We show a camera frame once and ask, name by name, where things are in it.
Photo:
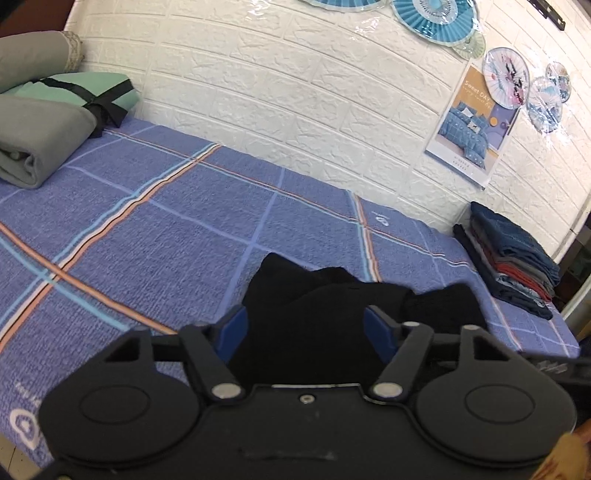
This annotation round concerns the black wall bracket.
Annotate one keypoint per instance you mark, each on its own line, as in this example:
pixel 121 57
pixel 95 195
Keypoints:
pixel 549 11

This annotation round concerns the white floral round fan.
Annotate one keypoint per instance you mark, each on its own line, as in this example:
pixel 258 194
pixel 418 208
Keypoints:
pixel 505 78
pixel 545 106

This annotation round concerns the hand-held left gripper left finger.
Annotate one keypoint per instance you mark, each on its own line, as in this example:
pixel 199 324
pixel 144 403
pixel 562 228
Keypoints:
pixel 235 331

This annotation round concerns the stack of folded clothes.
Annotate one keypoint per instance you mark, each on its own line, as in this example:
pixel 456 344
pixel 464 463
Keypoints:
pixel 512 258

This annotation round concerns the small white round fan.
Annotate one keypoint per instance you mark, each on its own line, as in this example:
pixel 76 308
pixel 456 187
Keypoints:
pixel 559 81

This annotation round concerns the pale green folding fan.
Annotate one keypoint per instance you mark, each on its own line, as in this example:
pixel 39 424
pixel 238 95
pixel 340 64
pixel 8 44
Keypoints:
pixel 471 46

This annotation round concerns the blue plaid bedsheet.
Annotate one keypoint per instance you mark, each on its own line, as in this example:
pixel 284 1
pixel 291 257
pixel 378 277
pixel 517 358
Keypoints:
pixel 161 221

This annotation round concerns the black pants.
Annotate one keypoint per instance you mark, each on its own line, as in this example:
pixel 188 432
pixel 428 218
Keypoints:
pixel 314 323

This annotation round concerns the wall poster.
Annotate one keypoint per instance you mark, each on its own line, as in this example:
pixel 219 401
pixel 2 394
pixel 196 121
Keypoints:
pixel 471 124

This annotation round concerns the blue folding fan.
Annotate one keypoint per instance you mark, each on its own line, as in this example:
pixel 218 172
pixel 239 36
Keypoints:
pixel 344 2
pixel 434 18

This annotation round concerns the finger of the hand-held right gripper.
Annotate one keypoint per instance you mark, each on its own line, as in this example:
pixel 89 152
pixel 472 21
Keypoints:
pixel 563 367

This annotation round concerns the grey folded blanket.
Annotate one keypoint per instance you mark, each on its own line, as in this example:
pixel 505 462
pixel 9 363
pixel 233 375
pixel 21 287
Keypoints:
pixel 41 134

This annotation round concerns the grey pillow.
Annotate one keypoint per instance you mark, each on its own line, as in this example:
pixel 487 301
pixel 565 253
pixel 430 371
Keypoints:
pixel 32 57

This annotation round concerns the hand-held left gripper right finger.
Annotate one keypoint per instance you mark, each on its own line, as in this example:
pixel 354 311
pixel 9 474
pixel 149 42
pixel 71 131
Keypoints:
pixel 376 330

